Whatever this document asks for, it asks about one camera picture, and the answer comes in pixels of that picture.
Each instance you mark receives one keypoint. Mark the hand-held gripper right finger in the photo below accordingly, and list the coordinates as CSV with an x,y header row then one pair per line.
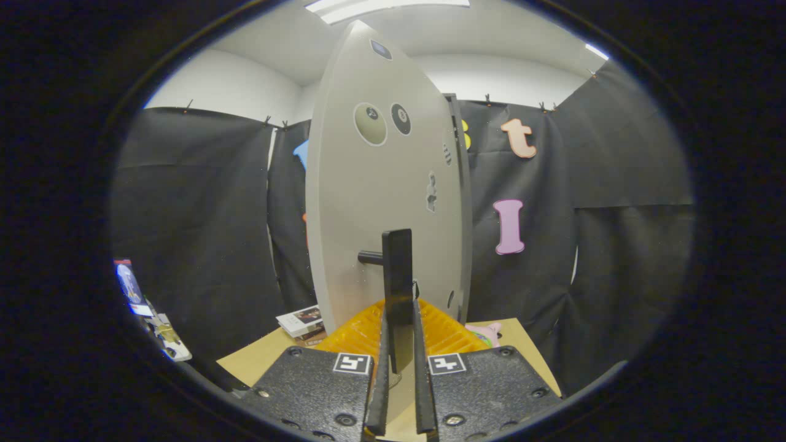
x,y
422,393

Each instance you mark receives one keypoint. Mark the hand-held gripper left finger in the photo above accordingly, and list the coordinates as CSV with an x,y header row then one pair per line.
x,y
379,393

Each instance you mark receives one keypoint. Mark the pale shoe cabinet door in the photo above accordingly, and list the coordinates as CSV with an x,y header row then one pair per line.
x,y
368,202

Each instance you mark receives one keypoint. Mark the grey shoe cabinet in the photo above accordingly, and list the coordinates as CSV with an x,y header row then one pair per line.
x,y
466,184

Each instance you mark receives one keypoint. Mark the green pink plush toy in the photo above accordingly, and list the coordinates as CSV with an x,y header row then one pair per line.
x,y
488,334

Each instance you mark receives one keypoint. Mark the black backdrop cloth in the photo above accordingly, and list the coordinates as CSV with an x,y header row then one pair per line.
x,y
196,215

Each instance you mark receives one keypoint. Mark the small ceiling light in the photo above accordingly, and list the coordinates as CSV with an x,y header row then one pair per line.
x,y
597,51

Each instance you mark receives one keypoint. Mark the long ceiling light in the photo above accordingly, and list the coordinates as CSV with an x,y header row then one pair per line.
x,y
368,7

